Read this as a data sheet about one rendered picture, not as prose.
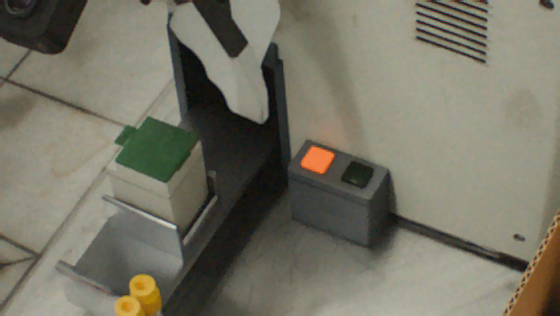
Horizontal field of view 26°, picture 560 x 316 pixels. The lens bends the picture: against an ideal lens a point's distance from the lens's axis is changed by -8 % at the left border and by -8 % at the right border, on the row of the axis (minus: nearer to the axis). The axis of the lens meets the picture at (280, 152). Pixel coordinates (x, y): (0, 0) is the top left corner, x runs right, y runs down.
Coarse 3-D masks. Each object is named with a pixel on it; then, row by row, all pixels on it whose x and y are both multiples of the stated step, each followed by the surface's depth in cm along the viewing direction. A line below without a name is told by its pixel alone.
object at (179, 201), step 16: (112, 160) 77; (192, 160) 77; (112, 176) 77; (128, 176) 76; (144, 176) 75; (176, 176) 75; (192, 176) 77; (128, 192) 77; (144, 192) 76; (160, 192) 75; (176, 192) 76; (192, 192) 78; (208, 192) 80; (144, 208) 78; (160, 208) 77; (176, 208) 77; (192, 208) 79; (176, 224) 78
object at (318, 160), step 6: (312, 150) 82; (318, 150) 82; (324, 150) 82; (306, 156) 82; (312, 156) 82; (318, 156) 82; (324, 156) 82; (330, 156) 82; (306, 162) 81; (312, 162) 81; (318, 162) 81; (324, 162) 81; (330, 162) 82; (312, 168) 81; (318, 168) 81; (324, 168) 81
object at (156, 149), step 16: (128, 128) 77; (144, 128) 77; (160, 128) 77; (176, 128) 77; (128, 144) 76; (144, 144) 76; (160, 144) 76; (176, 144) 76; (192, 144) 76; (128, 160) 75; (144, 160) 75; (160, 160) 75; (176, 160) 75; (160, 176) 74
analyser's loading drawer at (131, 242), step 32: (192, 128) 86; (224, 128) 86; (256, 128) 86; (224, 160) 84; (256, 160) 84; (224, 192) 82; (128, 224) 79; (160, 224) 77; (192, 224) 79; (96, 256) 79; (128, 256) 79; (160, 256) 79; (192, 256) 79; (64, 288) 78; (96, 288) 75; (128, 288) 77; (160, 288) 77
